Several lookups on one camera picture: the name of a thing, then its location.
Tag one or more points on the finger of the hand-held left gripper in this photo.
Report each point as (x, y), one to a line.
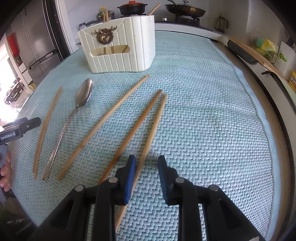
(32, 122)

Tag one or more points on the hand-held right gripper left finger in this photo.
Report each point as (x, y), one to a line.
(130, 178)

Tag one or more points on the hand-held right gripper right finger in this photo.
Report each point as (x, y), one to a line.
(163, 178)

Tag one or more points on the cream ribbed utensil holder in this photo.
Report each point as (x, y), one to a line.
(129, 34)

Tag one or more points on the person's left hand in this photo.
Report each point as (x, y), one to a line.
(5, 176)

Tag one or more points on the dining table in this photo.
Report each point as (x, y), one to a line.
(15, 92)

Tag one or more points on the cardboard box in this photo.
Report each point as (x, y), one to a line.
(32, 85)

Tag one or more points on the teal woven mat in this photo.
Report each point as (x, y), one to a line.
(196, 115)

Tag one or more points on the grey refrigerator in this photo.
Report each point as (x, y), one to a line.
(34, 41)

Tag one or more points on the white label spice jar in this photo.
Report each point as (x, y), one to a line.
(82, 25)

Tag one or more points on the black clay pot orange lid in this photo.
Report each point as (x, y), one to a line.
(134, 9)

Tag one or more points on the wooden cutting board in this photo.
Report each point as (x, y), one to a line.
(266, 63)

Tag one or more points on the black gas stove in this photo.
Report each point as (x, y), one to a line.
(185, 21)

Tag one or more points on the yellow noodle cup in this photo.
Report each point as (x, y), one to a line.
(293, 80)

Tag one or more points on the dark glass kettle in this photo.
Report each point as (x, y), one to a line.
(222, 23)

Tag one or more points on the yellow green cloth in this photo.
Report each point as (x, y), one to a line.
(267, 46)

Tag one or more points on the dark wok with glass lid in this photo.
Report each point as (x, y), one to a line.
(185, 10)

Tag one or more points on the white knife block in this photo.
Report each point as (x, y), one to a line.
(288, 60)

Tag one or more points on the red wall object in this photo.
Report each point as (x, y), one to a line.
(13, 45)

